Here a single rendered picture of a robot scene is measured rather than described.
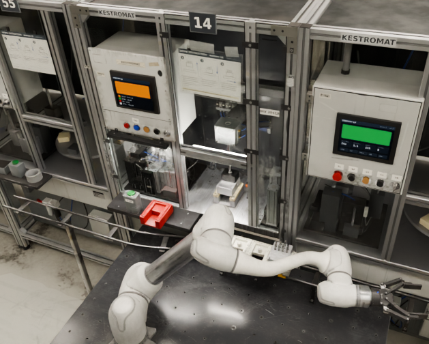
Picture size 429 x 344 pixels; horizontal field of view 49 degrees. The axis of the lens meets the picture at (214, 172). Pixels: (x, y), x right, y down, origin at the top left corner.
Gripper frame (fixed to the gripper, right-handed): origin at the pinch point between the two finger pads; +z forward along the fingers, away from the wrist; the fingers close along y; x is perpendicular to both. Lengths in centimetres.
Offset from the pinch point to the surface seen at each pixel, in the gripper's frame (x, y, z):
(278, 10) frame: 87, -81, -63
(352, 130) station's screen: 53, -43, -31
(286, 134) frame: 42, -53, -57
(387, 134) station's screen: 54, -40, -18
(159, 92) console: 52, -69, -118
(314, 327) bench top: -40, -6, -40
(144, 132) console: 26, -71, -131
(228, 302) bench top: -41, -17, -83
